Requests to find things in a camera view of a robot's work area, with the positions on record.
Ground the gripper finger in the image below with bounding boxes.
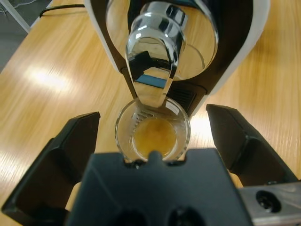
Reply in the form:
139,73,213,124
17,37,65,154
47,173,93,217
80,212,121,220
1,112,101,226
206,104,299,188

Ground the clear drinking glass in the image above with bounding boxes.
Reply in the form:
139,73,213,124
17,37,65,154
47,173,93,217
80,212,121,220
114,97,190,164

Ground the white capsule coffee machine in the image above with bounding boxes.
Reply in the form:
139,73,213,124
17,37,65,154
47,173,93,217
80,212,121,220
84,0,270,117

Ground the grey metal leg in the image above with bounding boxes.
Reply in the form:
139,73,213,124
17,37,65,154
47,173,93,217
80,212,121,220
0,0,31,33

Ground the black machine power cable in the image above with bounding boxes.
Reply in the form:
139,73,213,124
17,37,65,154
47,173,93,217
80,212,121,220
39,4,86,18

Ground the white floor cable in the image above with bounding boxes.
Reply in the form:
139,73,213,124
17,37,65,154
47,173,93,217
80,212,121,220
13,0,38,9

